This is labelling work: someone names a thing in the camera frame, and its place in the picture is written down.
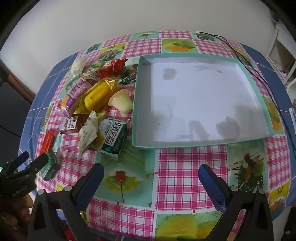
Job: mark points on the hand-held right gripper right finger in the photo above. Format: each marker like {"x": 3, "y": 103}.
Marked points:
{"x": 212, "y": 187}

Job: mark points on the blue grid tablecloth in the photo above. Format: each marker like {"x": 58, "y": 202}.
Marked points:
{"x": 39, "y": 97}

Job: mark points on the white bun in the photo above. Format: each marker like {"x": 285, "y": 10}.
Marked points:
{"x": 78, "y": 64}

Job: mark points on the dark wooden furniture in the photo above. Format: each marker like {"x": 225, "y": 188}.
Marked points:
{"x": 9, "y": 92}

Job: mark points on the red snack packet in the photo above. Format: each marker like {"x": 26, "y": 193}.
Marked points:
{"x": 111, "y": 69}

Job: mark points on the beige pastry packet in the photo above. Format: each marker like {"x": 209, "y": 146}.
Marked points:
{"x": 86, "y": 134}

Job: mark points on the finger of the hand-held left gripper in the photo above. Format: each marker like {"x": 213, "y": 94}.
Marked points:
{"x": 21, "y": 159}
{"x": 38, "y": 165}

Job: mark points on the teal-edged white box tray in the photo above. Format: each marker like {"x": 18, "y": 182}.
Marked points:
{"x": 196, "y": 97}

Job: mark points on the orange-red small packet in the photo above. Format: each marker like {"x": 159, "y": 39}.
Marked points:
{"x": 46, "y": 142}

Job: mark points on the pink plaid fruit tablecloth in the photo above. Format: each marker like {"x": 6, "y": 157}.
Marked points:
{"x": 180, "y": 176}

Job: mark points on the green and white cracker packet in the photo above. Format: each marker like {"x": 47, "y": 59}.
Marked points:
{"x": 113, "y": 139}

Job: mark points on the green-edged snack packet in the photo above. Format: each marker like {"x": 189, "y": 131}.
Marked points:
{"x": 92, "y": 70}

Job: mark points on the golden bread packet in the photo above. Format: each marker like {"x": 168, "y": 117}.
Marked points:
{"x": 66, "y": 105}

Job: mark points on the yellow snack packet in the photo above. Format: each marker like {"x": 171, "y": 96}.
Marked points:
{"x": 98, "y": 97}

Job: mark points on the maroon and white small packet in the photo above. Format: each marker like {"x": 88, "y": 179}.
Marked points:
{"x": 69, "y": 124}

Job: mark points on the pale yellow jelly cup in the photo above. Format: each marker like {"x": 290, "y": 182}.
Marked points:
{"x": 121, "y": 102}

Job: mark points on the person's left hand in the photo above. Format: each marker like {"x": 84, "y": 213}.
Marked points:
{"x": 19, "y": 212}

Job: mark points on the white shelf furniture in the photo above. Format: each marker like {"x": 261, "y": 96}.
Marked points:
{"x": 279, "y": 46}

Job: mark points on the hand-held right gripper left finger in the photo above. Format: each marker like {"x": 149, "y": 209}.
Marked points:
{"x": 92, "y": 183}

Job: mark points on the pink wafer roll packet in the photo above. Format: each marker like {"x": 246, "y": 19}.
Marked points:
{"x": 78, "y": 89}

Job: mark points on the green small packet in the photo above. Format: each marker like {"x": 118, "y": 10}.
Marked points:
{"x": 52, "y": 165}

